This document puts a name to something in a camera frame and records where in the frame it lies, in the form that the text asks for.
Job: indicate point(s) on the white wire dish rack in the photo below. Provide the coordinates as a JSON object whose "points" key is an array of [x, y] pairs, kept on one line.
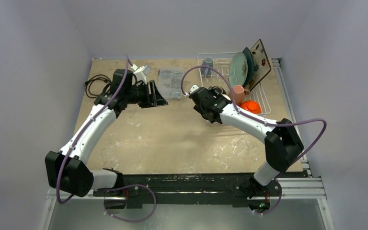
{"points": [[221, 62]]}

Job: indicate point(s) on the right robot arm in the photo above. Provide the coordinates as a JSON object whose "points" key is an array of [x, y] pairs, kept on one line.
{"points": [[281, 142]]}

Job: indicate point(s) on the brown rimmed beige bowl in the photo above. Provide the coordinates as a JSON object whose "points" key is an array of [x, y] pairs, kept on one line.
{"points": [[219, 89]]}

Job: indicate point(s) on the pink flowered mug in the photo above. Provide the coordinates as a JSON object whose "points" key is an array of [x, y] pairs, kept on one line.
{"points": [[239, 93]]}

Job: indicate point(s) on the black table edge rail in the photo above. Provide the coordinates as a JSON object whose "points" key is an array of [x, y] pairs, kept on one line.
{"points": [[233, 189]]}

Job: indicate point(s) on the light green round plate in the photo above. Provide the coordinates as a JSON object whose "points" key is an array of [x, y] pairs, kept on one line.
{"points": [[238, 69]]}

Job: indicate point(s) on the square floral plate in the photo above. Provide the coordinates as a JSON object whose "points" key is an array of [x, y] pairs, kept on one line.
{"points": [[261, 64]]}

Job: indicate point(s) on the clear plastic screw box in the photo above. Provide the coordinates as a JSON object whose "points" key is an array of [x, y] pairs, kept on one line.
{"points": [[169, 82]]}

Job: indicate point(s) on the orange bowl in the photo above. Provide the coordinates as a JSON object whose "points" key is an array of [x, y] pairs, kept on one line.
{"points": [[251, 106]]}

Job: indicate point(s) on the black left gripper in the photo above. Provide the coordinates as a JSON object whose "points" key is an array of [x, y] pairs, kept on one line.
{"points": [[153, 99]]}

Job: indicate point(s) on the grey printed mug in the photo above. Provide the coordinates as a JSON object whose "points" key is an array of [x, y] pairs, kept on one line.
{"points": [[207, 64]]}

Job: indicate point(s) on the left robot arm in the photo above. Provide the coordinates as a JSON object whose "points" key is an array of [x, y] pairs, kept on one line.
{"points": [[67, 168]]}

